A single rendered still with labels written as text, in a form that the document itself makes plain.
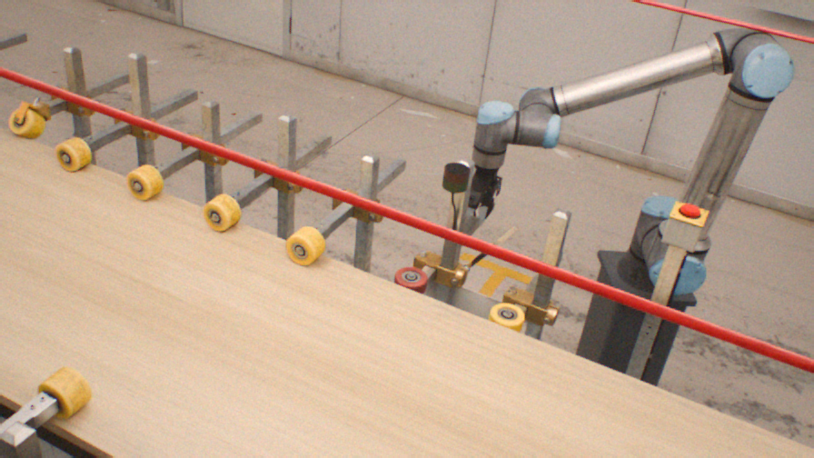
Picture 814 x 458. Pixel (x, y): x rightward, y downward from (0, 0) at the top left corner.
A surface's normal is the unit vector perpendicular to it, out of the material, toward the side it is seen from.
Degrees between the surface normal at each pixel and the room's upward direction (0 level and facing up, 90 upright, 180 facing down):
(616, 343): 90
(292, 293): 0
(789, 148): 90
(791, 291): 0
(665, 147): 90
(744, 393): 0
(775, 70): 83
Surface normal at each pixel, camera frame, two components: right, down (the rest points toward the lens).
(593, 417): 0.10, -0.83
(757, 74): -0.03, 0.44
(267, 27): -0.46, 0.46
